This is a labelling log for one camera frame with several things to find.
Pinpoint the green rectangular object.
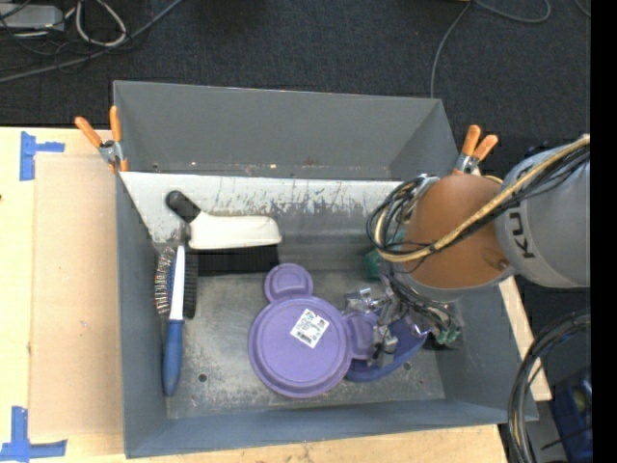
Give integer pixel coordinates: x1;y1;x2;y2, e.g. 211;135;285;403
362;248;388;282

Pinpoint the purple mouse-ear plate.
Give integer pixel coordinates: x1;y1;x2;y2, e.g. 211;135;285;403
247;262;383;399

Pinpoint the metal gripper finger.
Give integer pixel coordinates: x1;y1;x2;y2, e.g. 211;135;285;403
369;322;400;368
343;286;383;314

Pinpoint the white brush with black handle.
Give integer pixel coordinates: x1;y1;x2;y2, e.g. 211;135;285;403
165;189;283;277

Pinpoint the blue and white hairbrush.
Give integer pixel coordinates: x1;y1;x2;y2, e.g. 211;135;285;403
153;244;200;397

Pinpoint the blue plastic dish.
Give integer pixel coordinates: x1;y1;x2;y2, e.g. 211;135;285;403
343;306;430;384

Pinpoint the grey metal bin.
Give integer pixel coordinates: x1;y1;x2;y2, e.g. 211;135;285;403
111;79;540;460

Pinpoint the brown cardboard board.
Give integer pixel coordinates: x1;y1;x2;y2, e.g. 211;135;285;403
27;153;125;448

